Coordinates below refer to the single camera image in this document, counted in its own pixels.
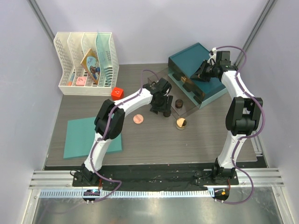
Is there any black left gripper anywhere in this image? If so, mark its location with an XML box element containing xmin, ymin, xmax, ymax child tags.
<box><xmin>151</xmin><ymin>94</ymin><xmax>173</xmax><ymax>116</ymax></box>

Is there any dark amber round jar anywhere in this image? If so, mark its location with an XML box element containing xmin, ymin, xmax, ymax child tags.
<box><xmin>175</xmin><ymin>99</ymin><xmax>184</xmax><ymax>109</ymax></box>

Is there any clear smoked drawer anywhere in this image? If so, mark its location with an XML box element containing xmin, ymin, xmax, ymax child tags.
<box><xmin>148</xmin><ymin>68</ymin><xmax>201</xmax><ymax>119</ymax></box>
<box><xmin>168</xmin><ymin>57</ymin><xmax>206</xmax><ymax>101</ymax></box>

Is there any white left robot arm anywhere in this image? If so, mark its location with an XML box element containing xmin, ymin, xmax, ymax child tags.
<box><xmin>74</xmin><ymin>78</ymin><xmax>173</xmax><ymax>186</ymax></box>

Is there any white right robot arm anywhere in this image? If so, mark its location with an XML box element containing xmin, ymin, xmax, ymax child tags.
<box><xmin>191</xmin><ymin>60</ymin><xmax>263</xmax><ymax>184</ymax></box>

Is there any teal drawer cabinet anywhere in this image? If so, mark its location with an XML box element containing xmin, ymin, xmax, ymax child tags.
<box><xmin>168</xmin><ymin>43</ymin><xmax>228</xmax><ymax>109</ymax></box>

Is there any pink round compact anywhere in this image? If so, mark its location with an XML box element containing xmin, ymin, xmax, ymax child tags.
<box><xmin>133</xmin><ymin>114</ymin><xmax>144</xmax><ymax>124</ymax></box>

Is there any red cube block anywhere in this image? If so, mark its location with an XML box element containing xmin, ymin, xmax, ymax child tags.
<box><xmin>111</xmin><ymin>87</ymin><xmax>124</xmax><ymax>101</ymax></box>

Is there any illustrated picture book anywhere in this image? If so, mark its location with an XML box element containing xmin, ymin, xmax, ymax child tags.
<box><xmin>80</xmin><ymin>49</ymin><xmax>101</xmax><ymax>84</ymax></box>

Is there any pink square eraser box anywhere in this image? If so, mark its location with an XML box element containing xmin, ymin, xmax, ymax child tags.
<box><xmin>76</xmin><ymin>77</ymin><xmax>87</xmax><ymax>86</ymax></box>

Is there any white mesh file organizer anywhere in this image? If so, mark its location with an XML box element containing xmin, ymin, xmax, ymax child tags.
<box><xmin>53</xmin><ymin>32</ymin><xmax>119</xmax><ymax>96</ymax></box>

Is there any orange blue marker pen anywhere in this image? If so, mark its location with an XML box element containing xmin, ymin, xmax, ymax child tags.
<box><xmin>67</xmin><ymin>72</ymin><xmax>75</xmax><ymax>86</ymax></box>

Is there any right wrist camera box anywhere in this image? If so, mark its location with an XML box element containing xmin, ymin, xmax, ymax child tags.
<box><xmin>216</xmin><ymin>51</ymin><xmax>231</xmax><ymax>66</ymax></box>

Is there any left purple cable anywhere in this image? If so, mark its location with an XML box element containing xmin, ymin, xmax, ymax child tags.
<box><xmin>52</xmin><ymin>69</ymin><xmax>162</xmax><ymax>214</ymax></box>

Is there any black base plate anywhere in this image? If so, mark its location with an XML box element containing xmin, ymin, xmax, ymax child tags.
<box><xmin>71</xmin><ymin>163</ymin><xmax>239</xmax><ymax>191</ymax></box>

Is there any aluminium front rail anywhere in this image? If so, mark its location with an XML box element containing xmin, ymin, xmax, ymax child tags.
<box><xmin>29</xmin><ymin>168</ymin><xmax>284</xmax><ymax>198</ymax></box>

